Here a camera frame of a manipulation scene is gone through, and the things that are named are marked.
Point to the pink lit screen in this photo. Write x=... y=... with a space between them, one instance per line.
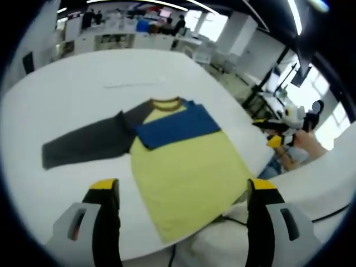
x=165 y=12

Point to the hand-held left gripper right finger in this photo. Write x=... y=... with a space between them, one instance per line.
x=258 y=222

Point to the blue bin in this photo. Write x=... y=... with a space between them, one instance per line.
x=143 y=25

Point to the person's right hand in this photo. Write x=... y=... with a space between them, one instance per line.
x=303 y=139

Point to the long ceiling light strip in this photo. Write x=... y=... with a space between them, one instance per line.
x=111 y=1

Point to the straight ceiling light strip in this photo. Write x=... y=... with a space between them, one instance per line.
x=295 y=18

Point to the black frame desk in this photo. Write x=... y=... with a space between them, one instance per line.
x=261 y=91

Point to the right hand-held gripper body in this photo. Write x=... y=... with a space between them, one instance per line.
x=294 y=116

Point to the yellow garment with coloured sleeves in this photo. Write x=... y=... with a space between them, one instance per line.
x=189 y=172

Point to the plain white pillar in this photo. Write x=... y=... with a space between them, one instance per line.
x=239 y=36

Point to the short ceiling light strip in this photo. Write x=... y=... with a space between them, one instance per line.
x=62 y=10

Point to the dark hanging monitor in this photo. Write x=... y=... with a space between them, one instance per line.
x=301 y=75

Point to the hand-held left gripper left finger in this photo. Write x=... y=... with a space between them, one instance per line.
x=105 y=222

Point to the white pillar with black panel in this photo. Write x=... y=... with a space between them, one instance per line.
x=41 y=30

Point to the white metal rack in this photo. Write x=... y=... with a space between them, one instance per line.
x=208 y=57

